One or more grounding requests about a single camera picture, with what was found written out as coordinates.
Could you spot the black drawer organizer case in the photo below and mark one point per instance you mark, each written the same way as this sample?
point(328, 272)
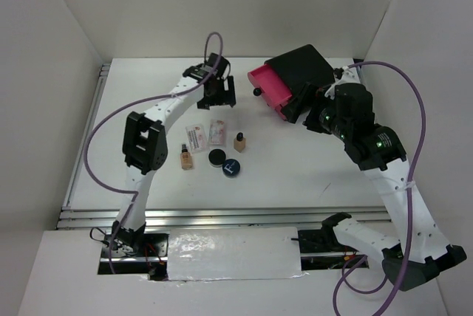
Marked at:
point(302, 65)

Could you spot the BB foundation pump bottle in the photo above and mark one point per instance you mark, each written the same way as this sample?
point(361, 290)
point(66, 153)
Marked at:
point(186, 158)

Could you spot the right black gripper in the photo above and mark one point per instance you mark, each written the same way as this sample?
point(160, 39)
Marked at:
point(293, 108)

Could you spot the blue lid F powder jar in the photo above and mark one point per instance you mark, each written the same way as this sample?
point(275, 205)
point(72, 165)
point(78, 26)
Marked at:
point(231, 168)

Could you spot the floral clear makeup box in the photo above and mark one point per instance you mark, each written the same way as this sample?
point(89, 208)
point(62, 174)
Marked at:
point(217, 132)

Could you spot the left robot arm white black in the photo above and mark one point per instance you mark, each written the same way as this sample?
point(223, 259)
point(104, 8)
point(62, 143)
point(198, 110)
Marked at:
point(145, 143)

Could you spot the aluminium left rail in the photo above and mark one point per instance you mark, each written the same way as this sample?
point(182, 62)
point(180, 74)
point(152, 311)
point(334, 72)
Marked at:
point(93, 109)

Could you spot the black lid powder jar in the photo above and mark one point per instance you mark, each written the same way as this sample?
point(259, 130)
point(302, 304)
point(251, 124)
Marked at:
point(217, 157)

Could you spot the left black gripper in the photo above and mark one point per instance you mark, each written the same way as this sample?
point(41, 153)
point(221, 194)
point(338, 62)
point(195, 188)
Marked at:
point(225, 97)

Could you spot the pink top drawer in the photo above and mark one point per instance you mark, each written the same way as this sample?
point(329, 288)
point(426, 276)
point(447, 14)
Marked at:
point(273, 90)

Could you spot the square foundation bottle black cap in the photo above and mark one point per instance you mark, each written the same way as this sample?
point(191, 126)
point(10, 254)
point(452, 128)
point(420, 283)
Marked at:
point(239, 142)

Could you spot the aluminium rail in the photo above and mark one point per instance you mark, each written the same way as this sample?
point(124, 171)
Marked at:
point(93, 109)
point(248, 217)

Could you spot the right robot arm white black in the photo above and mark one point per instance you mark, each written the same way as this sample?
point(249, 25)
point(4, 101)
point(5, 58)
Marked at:
point(345, 111)

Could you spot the aluminium front rail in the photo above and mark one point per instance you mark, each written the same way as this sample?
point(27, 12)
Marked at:
point(248, 217)

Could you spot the white foil-taped board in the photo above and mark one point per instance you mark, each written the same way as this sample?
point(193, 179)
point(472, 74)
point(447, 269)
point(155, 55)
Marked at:
point(243, 253)

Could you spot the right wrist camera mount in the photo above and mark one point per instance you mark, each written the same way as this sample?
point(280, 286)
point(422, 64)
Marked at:
point(341, 76)

